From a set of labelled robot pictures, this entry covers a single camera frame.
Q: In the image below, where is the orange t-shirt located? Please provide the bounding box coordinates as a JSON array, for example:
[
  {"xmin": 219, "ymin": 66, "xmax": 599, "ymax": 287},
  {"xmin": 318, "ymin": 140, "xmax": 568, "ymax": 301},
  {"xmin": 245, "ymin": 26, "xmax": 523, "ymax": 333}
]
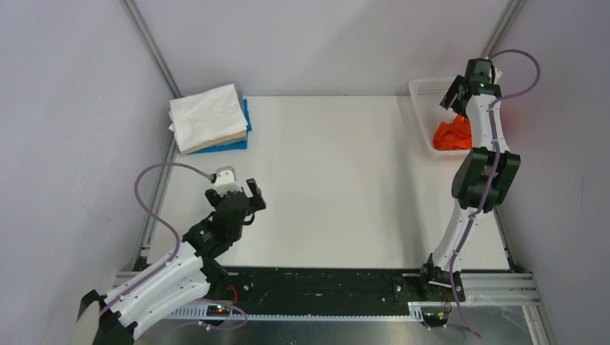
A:
[{"xmin": 432, "ymin": 114, "xmax": 473, "ymax": 151}]

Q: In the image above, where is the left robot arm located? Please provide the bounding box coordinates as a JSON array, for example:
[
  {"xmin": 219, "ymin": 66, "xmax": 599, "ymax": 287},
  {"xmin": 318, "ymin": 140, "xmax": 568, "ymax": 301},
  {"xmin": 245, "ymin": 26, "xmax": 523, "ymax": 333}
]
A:
[{"xmin": 70, "ymin": 171, "xmax": 266, "ymax": 344}]

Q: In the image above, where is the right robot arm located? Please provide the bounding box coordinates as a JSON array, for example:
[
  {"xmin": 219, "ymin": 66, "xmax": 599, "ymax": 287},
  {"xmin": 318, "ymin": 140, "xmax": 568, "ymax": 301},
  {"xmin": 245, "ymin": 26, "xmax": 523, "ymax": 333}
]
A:
[{"xmin": 417, "ymin": 58, "xmax": 521, "ymax": 302}]

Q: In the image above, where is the white plastic basket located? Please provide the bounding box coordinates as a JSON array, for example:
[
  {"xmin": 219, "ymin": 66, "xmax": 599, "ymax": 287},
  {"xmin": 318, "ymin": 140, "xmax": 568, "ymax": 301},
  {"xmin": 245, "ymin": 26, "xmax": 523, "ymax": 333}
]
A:
[{"xmin": 408, "ymin": 76, "xmax": 469, "ymax": 161}]

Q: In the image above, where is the beige folded t-shirt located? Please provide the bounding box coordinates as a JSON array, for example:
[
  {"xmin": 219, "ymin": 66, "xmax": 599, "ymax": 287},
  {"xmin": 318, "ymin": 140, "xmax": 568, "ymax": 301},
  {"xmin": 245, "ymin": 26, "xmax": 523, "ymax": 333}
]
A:
[{"xmin": 181, "ymin": 131, "xmax": 247, "ymax": 155}]

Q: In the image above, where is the white folded t-shirt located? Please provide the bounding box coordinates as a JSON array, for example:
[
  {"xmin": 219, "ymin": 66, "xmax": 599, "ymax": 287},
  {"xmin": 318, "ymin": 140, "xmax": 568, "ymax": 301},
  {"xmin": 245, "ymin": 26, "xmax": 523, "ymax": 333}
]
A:
[{"xmin": 170, "ymin": 83, "xmax": 247, "ymax": 153}]

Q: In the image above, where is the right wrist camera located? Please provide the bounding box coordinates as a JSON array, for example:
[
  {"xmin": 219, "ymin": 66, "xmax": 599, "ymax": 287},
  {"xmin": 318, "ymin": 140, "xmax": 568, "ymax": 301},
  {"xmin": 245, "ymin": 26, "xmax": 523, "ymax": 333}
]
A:
[{"xmin": 485, "ymin": 56, "xmax": 503, "ymax": 84}]

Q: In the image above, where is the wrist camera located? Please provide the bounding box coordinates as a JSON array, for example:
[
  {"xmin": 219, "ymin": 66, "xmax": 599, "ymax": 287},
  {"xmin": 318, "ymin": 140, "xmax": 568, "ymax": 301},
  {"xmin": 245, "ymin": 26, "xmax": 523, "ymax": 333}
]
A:
[
  {"xmin": 214, "ymin": 166, "xmax": 241, "ymax": 196},
  {"xmin": 485, "ymin": 56, "xmax": 503, "ymax": 84}
]

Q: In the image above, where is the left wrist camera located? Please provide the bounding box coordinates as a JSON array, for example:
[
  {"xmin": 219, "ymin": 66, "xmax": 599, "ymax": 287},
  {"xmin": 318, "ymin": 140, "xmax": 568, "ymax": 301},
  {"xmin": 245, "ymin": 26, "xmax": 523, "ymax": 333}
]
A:
[{"xmin": 214, "ymin": 166, "xmax": 241, "ymax": 196}]

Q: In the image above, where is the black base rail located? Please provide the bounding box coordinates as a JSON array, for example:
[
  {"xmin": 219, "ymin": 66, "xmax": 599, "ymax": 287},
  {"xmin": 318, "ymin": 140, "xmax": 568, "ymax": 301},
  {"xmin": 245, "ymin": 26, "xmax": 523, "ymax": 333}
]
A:
[{"xmin": 131, "ymin": 257, "xmax": 465, "ymax": 318}]

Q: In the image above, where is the aluminium frame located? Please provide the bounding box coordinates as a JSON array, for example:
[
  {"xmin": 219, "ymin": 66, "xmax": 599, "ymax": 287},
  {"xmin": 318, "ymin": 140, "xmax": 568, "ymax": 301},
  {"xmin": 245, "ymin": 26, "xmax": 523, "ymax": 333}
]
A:
[{"xmin": 93, "ymin": 0, "xmax": 556, "ymax": 345}]

